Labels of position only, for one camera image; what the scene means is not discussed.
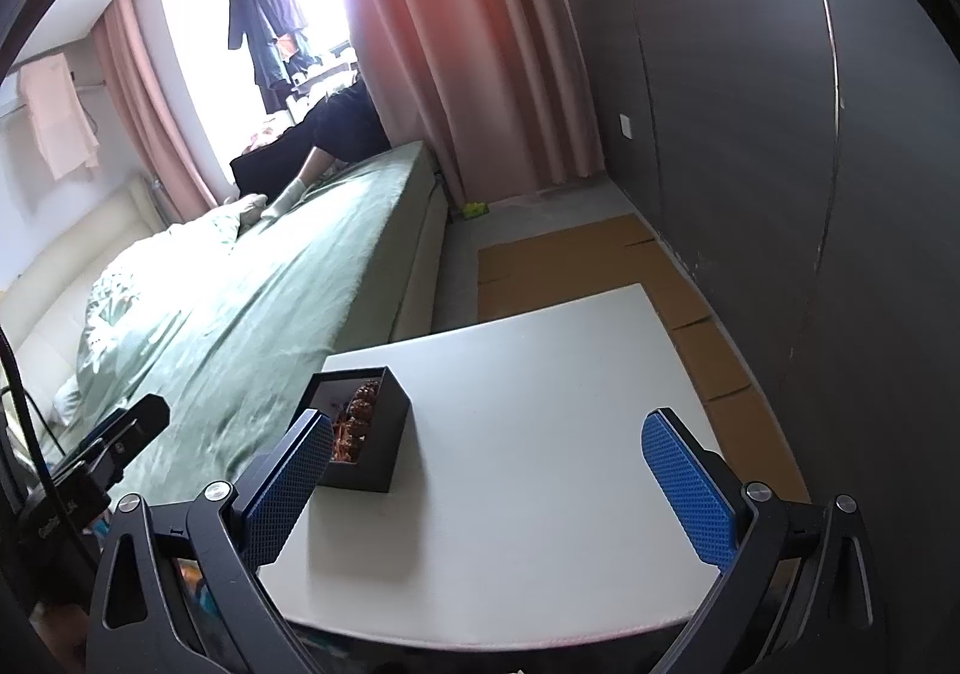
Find white wall socket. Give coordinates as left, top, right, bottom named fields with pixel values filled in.
left=619, top=113, right=633, bottom=139

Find small green object on floor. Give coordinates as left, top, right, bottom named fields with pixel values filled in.
left=462, top=201, right=488, bottom=220

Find brown bead bracelet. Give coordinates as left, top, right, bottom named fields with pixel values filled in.
left=328, top=378, right=384, bottom=469

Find black jewelry box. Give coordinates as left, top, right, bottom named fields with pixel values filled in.
left=293, top=367, right=412, bottom=493

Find hanging dark clothes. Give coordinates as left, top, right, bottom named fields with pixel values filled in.
left=228, top=0, right=316, bottom=115

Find green bed sheet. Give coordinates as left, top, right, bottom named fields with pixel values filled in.
left=62, top=142, right=441, bottom=504

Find black cable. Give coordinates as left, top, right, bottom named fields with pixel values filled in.
left=0, top=323, right=70, bottom=541

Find flattened cardboard sheet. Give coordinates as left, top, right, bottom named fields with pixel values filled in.
left=477, top=214, right=809, bottom=502

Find pink curtain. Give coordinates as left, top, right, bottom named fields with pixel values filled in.
left=92, top=0, right=605, bottom=226

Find hanging pink shirt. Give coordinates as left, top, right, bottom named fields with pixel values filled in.
left=18, top=53, right=99, bottom=180

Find person in black clothes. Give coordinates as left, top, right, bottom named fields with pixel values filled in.
left=231, top=77, right=392, bottom=219

